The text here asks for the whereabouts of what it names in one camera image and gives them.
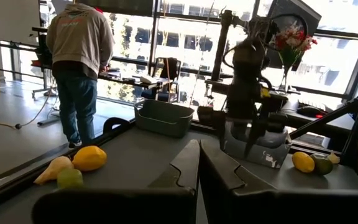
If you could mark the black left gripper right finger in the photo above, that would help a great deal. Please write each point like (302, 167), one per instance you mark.
(259, 208)

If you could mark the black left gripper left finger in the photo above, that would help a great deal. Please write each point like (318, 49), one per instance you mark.
(166, 205)

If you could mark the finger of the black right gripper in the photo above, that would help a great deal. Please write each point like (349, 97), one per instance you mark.
(257, 130)
(250, 140)

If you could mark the yellow lemon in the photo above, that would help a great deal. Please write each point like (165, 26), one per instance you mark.
(89, 158)
(303, 162)

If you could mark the beige garlic bulb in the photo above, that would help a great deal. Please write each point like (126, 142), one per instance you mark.
(334, 158)

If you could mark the green round plush toy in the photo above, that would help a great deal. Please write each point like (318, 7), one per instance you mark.
(53, 171)

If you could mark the grey arm base block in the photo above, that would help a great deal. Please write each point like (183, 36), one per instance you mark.
(259, 155)

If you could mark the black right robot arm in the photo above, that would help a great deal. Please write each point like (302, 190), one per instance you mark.
(247, 68)

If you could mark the black device red light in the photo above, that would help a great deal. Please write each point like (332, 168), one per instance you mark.
(311, 110)

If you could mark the glass vase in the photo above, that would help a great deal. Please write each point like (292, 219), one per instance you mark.
(286, 77)

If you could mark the red white flower bouquet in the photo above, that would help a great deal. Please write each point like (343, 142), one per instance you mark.
(292, 43)

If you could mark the dark grey plastic basket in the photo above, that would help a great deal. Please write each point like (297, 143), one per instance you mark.
(163, 119)

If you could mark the black pole stand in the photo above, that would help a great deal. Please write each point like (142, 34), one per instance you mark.
(221, 49)

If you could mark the black rounded chair back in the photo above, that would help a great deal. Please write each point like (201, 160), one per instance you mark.
(117, 123)

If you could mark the black office chair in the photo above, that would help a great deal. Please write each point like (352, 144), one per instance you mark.
(166, 74)

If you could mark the black monitor panel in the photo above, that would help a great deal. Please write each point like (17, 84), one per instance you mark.
(309, 18)

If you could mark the black desk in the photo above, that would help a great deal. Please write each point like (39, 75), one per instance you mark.
(154, 83)

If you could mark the person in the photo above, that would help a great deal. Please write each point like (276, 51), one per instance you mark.
(79, 62)

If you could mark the black diagonal frame strut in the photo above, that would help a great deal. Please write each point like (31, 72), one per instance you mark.
(328, 116)

